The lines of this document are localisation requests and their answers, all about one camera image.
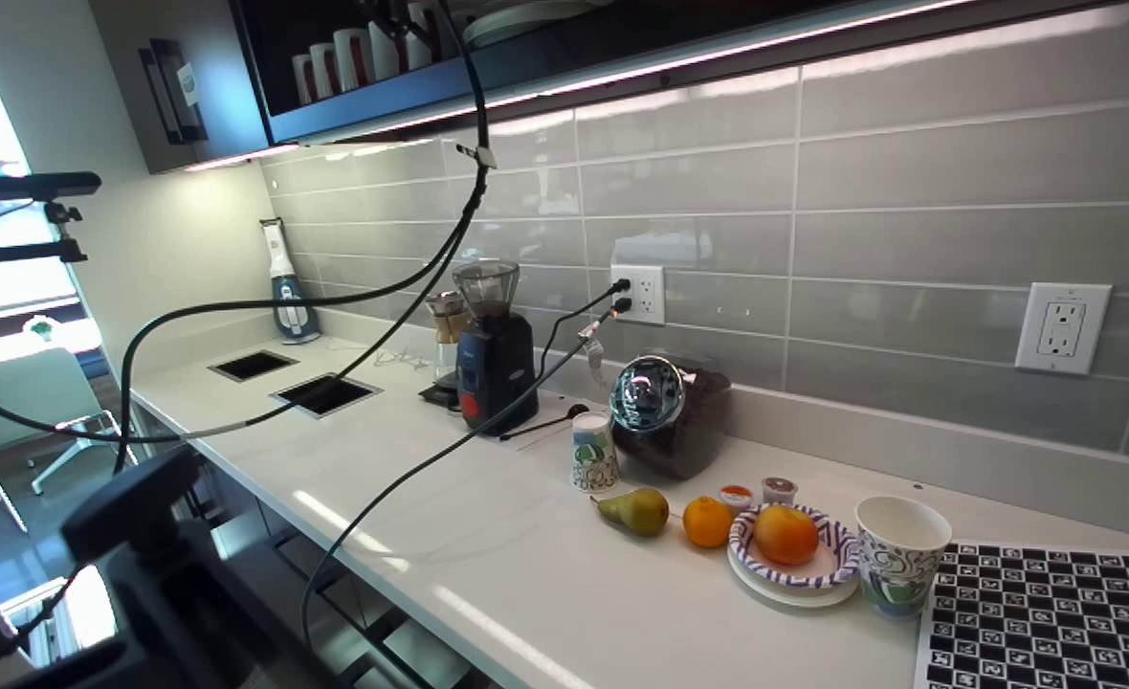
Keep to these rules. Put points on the creamer cup orange lid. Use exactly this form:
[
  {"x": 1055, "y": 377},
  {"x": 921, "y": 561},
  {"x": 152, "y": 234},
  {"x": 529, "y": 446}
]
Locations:
[{"x": 736, "y": 493}]

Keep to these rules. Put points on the white wall outlet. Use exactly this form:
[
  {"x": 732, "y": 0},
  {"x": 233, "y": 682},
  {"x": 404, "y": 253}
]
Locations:
[
  {"x": 1063, "y": 326},
  {"x": 642, "y": 292}
]

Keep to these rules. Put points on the orange red mango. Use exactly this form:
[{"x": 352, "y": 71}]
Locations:
[{"x": 787, "y": 538}]

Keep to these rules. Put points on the patterned bowl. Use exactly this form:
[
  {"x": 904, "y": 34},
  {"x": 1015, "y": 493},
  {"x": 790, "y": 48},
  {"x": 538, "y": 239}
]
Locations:
[{"x": 830, "y": 561}]

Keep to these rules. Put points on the black equipment mount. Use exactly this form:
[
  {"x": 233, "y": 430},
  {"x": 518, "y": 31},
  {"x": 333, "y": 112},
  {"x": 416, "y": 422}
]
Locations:
[{"x": 128, "y": 501}]

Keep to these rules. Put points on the black wall cabinet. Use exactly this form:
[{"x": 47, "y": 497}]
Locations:
[{"x": 240, "y": 116}]

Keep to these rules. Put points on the black white checkerboard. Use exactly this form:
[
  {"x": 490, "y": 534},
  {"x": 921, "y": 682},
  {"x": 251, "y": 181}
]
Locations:
[{"x": 1047, "y": 626}]

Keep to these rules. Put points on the small creamer cup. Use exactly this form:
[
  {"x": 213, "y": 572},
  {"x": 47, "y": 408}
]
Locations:
[{"x": 777, "y": 491}]

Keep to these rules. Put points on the blue label dispenser bottle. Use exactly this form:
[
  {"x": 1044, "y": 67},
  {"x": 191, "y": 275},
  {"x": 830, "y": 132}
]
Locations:
[{"x": 290, "y": 292}]

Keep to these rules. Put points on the dark coffee grinder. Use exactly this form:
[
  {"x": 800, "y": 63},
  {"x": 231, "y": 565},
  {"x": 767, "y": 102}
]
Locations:
[{"x": 494, "y": 363}]

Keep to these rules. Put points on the green yellow pear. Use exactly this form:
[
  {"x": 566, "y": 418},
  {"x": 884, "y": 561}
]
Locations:
[{"x": 635, "y": 514}]

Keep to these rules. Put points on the light green chair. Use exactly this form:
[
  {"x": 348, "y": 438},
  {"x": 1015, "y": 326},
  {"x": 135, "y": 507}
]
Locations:
[{"x": 27, "y": 395}]

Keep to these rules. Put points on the white disposable plate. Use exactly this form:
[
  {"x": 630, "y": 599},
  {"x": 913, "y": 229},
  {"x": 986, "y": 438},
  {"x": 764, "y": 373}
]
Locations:
[{"x": 795, "y": 599}]

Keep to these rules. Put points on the black camera on stand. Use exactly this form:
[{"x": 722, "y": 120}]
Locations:
[{"x": 31, "y": 185}]

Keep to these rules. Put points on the small glass jar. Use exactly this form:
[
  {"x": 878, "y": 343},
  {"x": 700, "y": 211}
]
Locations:
[{"x": 449, "y": 313}]

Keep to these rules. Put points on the orange fruit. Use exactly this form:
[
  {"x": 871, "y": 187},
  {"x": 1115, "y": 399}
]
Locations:
[{"x": 707, "y": 523}]

